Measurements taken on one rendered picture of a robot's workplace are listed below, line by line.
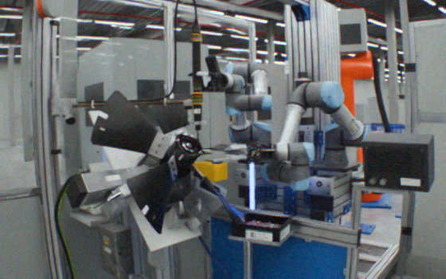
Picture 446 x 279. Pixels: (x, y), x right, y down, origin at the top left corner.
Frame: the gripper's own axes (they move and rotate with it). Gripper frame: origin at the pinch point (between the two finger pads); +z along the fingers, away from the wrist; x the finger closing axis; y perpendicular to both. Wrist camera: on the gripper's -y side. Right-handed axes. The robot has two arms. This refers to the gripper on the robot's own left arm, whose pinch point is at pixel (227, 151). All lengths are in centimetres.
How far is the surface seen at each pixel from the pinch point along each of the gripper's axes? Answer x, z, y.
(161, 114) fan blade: -15.8, 28.5, -4.1
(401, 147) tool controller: -6, -64, 24
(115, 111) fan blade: -20.1, 38.9, 21.3
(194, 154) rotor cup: -2.7, 11.0, 15.6
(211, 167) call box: 16.0, 11.8, -33.7
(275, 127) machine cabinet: 65, -38, -466
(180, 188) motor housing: 11.9, 18.1, 12.4
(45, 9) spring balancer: -66, 81, 0
